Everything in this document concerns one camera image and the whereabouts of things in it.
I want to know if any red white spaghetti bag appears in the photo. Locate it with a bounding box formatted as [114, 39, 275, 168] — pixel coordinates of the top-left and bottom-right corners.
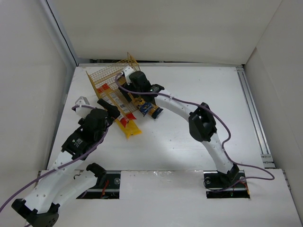
[97, 83, 136, 121]

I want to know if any blue patterned spaghetti bag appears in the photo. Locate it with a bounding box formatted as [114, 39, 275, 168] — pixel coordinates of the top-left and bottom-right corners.
[118, 78, 154, 117]

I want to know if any yellow spaghetti bag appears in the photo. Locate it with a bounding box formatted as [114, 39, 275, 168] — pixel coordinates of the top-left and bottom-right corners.
[115, 118, 142, 139]

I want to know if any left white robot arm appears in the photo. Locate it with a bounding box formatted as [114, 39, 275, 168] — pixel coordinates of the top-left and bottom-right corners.
[11, 99, 120, 227]

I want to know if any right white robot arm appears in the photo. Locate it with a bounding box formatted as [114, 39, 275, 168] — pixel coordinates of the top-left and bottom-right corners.
[124, 71, 239, 188]

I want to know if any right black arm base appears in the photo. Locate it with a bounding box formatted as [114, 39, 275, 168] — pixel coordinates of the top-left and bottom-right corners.
[203, 170, 250, 199]

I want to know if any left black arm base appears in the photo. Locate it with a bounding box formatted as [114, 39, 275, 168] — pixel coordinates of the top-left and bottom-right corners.
[77, 171, 121, 200]

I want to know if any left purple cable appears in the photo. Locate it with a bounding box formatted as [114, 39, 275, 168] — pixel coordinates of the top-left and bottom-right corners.
[0, 105, 111, 227]

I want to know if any purple cable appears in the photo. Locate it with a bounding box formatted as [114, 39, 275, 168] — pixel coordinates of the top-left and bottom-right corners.
[115, 72, 275, 192]
[0, 105, 111, 227]

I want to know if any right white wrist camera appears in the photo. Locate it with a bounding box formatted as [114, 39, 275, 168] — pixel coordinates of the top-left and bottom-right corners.
[121, 66, 135, 85]

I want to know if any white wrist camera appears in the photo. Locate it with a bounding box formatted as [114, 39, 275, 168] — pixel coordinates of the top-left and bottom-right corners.
[75, 96, 92, 118]
[121, 66, 135, 85]

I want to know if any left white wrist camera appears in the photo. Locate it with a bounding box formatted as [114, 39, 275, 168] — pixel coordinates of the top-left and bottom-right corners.
[75, 96, 92, 118]

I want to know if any yellow wire mesh shelf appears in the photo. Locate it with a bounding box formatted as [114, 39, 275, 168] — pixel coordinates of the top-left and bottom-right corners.
[87, 53, 141, 112]

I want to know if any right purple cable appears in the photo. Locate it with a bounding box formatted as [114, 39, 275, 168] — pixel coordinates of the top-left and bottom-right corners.
[115, 72, 275, 192]

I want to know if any aluminium rail right side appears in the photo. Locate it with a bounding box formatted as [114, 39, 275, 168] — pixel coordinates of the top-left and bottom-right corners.
[236, 66, 276, 169]

